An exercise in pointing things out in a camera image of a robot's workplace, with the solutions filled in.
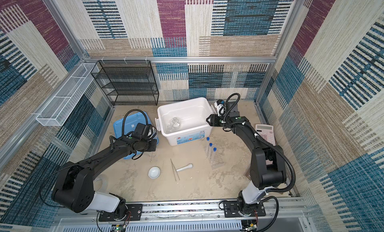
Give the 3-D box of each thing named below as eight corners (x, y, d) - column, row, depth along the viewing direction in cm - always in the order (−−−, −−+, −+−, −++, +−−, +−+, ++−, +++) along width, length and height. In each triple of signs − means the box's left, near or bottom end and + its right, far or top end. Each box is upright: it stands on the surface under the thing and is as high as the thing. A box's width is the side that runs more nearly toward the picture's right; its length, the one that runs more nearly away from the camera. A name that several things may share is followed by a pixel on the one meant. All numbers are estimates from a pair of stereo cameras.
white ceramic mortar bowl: (148, 179, 86) (147, 177, 84) (150, 167, 90) (149, 166, 88) (159, 179, 86) (158, 177, 84) (161, 167, 90) (160, 166, 88)
